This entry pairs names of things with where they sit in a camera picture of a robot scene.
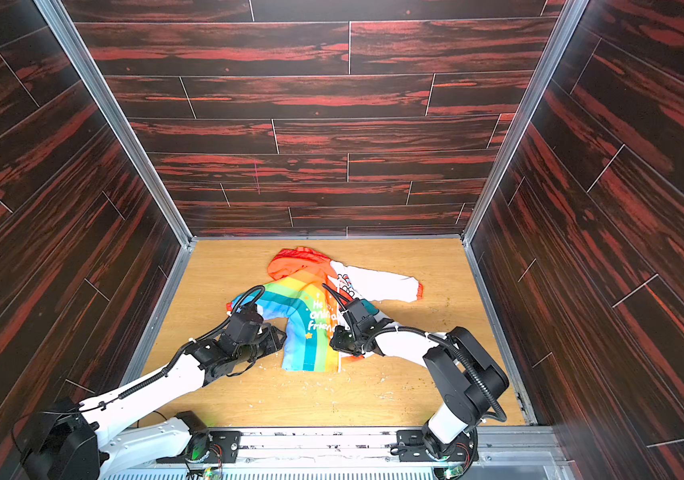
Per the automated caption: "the colourful rainbow kids jacket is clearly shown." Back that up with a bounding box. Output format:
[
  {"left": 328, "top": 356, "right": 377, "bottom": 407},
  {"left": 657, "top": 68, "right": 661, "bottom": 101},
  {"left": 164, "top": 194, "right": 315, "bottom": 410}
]
[{"left": 257, "top": 246, "right": 423, "bottom": 372}]

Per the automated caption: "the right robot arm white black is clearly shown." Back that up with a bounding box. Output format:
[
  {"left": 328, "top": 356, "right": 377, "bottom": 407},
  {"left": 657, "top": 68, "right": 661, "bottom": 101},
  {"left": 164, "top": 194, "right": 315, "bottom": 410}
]
[{"left": 330, "top": 296, "right": 510, "bottom": 460}]

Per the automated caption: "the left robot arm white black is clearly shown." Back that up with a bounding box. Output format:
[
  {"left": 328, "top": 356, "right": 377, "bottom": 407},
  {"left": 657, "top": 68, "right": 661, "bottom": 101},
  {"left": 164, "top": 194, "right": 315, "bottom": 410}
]
[{"left": 18, "top": 304, "right": 287, "bottom": 479}]

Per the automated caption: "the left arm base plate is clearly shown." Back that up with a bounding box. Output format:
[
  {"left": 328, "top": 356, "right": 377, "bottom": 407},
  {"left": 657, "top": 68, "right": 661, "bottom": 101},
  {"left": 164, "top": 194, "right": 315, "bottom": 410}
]
[{"left": 156, "top": 430, "right": 242, "bottom": 465}]

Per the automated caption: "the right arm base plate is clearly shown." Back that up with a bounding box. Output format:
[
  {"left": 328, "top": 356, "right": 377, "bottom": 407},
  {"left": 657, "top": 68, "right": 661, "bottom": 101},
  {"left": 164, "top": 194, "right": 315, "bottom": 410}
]
[{"left": 390, "top": 429, "right": 478, "bottom": 463}]

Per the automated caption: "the aluminium front rail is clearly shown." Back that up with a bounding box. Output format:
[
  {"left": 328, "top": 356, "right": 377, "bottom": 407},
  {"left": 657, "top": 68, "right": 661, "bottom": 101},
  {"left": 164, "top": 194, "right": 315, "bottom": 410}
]
[{"left": 108, "top": 427, "right": 581, "bottom": 479}]

